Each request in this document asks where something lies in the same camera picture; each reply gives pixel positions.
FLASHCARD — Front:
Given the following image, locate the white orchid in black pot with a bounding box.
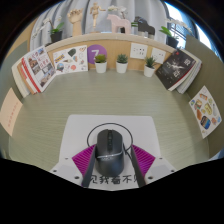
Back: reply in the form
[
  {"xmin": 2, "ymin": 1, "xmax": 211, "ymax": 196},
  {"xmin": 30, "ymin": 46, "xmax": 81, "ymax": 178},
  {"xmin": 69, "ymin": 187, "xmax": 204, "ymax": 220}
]
[
  {"xmin": 159, "ymin": 18, "xmax": 193, "ymax": 49},
  {"xmin": 31, "ymin": 15, "xmax": 65, "ymax": 44}
]

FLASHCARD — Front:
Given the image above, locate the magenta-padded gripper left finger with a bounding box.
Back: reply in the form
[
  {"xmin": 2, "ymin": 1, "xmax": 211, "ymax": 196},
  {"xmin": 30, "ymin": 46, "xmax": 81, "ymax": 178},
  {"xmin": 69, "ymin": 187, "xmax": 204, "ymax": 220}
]
[{"xmin": 49, "ymin": 143, "xmax": 99, "ymax": 188}]

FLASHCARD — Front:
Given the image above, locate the round purple number sign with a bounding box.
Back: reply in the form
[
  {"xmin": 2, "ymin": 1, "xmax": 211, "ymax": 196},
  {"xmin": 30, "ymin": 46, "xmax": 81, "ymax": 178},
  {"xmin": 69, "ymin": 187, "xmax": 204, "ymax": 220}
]
[{"xmin": 86, "ymin": 44, "xmax": 108, "ymax": 65}]

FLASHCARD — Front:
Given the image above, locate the white wall socket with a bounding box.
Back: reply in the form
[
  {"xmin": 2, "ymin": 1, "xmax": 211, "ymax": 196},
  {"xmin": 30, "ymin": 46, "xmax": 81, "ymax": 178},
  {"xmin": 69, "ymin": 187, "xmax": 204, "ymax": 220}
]
[
  {"xmin": 129, "ymin": 42, "xmax": 149, "ymax": 60},
  {"xmin": 150, "ymin": 47, "xmax": 167, "ymax": 65}
]

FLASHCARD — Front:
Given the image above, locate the white books stack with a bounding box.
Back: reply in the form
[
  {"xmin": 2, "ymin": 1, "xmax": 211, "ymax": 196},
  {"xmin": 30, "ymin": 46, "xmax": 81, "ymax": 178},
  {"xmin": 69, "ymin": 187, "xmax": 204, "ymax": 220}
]
[{"xmin": 175, "ymin": 49, "xmax": 203, "ymax": 95}]

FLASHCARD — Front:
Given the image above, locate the wooden hand model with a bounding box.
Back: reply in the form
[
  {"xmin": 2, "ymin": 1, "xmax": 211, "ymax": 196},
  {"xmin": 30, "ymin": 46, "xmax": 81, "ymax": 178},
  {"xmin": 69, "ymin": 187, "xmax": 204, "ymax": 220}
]
[{"xmin": 67, "ymin": 8, "xmax": 85, "ymax": 37}]

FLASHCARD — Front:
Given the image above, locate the white sticker sheet card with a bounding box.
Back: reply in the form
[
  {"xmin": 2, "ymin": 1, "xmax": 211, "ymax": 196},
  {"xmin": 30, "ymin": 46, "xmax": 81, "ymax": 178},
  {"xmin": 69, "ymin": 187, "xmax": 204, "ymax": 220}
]
[{"xmin": 52, "ymin": 44, "xmax": 89, "ymax": 75}]

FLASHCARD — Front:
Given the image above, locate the white mouse pad, line drawing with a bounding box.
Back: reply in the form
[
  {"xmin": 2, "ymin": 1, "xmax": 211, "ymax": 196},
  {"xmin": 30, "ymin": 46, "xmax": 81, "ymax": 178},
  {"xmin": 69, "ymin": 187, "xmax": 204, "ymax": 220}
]
[{"xmin": 54, "ymin": 114, "xmax": 163, "ymax": 192}]

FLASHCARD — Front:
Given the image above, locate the thick white book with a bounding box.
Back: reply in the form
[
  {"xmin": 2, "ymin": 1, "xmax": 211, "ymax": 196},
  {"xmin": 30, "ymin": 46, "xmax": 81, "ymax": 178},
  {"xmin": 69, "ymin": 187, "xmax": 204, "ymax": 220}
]
[{"xmin": 11, "ymin": 59, "xmax": 31, "ymax": 99}]

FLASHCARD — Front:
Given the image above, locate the green desk partition panel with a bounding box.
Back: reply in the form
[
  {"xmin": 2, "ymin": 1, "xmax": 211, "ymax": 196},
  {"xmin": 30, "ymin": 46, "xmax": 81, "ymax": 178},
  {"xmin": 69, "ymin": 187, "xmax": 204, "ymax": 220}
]
[
  {"xmin": 0, "ymin": 39, "xmax": 29, "ymax": 158},
  {"xmin": 184, "ymin": 34, "xmax": 224, "ymax": 158}
]

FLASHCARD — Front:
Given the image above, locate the small succulent in white pot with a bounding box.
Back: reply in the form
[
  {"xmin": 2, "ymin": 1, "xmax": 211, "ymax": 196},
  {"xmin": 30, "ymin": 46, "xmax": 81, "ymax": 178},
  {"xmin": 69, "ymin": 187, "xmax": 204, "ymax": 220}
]
[
  {"xmin": 115, "ymin": 53, "xmax": 129, "ymax": 74},
  {"xmin": 93, "ymin": 53, "xmax": 108, "ymax": 74},
  {"xmin": 143, "ymin": 55, "xmax": 157, "ymax": 78}
]

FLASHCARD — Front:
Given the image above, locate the black computer mouse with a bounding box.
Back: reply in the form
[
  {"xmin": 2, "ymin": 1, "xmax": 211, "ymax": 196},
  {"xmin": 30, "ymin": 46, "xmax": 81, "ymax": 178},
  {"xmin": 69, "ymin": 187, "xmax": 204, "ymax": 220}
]
[{"xmin": 94, "ymin": 128, "xmax": 126, "ymax": 177}]

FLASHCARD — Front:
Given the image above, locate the black cover book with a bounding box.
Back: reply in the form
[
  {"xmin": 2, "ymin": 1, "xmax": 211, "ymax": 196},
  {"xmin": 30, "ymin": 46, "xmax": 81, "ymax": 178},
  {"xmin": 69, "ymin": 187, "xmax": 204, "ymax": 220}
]
[{"xmin": 155, "ymin": 49, "xmax": 198, "ymax": 92}]

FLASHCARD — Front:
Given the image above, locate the large glass window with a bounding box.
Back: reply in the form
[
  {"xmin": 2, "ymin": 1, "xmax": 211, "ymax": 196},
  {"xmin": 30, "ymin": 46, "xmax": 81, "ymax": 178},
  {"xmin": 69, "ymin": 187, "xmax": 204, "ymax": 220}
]
[{"xmin": 163, "ymin": 1, "xmax": 208, "ymax": 51}]

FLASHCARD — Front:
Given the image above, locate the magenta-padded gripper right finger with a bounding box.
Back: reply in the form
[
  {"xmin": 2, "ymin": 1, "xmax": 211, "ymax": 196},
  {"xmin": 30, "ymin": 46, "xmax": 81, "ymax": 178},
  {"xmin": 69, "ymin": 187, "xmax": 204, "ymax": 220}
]
[{"xmin": 129, "ymin": 143, "xmax": 177, "ymax": 188}]

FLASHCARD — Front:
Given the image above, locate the red-spined photo cover book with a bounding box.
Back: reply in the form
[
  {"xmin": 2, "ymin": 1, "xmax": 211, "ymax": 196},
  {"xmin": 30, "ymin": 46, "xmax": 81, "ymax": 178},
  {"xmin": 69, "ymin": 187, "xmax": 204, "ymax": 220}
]
[{"xmin": 21, "ymin": 45, "xmax": 57, "ymax": 94}]

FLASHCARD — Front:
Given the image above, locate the black wooden horse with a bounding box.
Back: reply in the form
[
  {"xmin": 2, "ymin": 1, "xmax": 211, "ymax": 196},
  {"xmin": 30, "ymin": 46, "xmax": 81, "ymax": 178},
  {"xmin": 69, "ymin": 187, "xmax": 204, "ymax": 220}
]
[{"xmin": 133, "ymin": 16, "xmax": 156, "ymax": 38}]

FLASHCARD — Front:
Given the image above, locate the wooden mannequin figure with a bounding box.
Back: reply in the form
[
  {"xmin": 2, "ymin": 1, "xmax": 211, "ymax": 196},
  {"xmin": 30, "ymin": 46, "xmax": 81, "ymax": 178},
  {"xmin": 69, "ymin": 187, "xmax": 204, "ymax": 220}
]
[{"xmin": 89, "ymin": 1, "xmax": 107, "ymax": 34}]

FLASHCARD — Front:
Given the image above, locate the grey pleated curtain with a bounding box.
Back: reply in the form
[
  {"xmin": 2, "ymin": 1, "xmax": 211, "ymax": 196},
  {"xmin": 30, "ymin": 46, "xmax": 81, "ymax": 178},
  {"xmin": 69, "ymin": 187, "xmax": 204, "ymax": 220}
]
[{"xmin": 29, "ymin": 0, "xmax": 168, "ymax": 51}]

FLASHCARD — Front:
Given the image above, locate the white orchid plant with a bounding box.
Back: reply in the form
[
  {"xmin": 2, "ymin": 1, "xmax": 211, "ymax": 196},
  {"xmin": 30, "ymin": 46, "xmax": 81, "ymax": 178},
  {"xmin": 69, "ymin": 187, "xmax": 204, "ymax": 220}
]
[{"xmin": 107, "ymin": 4, "xmax": 139, "ymax": 28}]

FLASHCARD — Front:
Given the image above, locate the colourful food sticker sheet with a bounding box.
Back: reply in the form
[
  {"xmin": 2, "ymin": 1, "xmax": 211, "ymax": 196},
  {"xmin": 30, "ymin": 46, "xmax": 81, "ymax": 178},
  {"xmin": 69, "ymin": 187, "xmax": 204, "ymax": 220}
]
[{"xmin": 188, "ymin": 85, "xmax": 223, "ymax": 140}]

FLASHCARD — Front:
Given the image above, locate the pink wooden horse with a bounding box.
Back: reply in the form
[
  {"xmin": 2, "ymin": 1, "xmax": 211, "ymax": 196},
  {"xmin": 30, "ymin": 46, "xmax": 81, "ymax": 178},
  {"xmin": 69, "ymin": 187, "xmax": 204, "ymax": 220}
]
[{"xmin": 106, "ymin": 13, "xmax": 132, "ymax": 34}]

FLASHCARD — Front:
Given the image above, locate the beige booklet with red text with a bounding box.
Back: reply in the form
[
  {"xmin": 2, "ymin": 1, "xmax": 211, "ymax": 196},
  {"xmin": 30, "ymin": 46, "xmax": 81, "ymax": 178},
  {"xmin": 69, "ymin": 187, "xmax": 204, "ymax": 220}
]
[{"xmin": 0, "ymin": 87, "xmax": 24, "ymax": 138}]

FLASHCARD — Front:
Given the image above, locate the brown kraft cover book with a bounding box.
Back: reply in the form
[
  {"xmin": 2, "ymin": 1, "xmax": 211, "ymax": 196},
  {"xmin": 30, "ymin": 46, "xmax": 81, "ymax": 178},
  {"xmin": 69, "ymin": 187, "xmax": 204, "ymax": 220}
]
[{"xmin": 18, "ymin": 63, "xmax": 38, "ymax": 95}]

